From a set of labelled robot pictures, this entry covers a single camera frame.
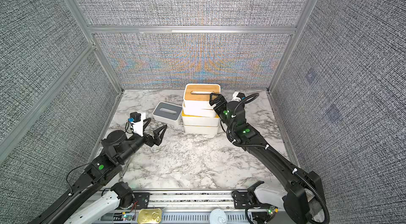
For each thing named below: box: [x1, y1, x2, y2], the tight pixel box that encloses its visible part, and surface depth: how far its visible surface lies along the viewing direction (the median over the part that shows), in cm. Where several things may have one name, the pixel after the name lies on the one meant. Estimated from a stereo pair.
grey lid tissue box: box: [152, 101, 183, 127], surface depth 105 cm
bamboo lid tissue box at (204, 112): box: [182, 103, 220, 118], surface depth 80 cm
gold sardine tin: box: [137, 208, 163, 224], surface depth 68 cm
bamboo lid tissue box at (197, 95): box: [182, 83, 221, 110], surface depth 79 cm
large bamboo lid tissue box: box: [183, 124, 220, 135], surface depth 97 cm
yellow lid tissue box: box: [181, 110, 220, 127], surface depth 89 cm
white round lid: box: [208, 208, 227, 224], surface depth 66 cm
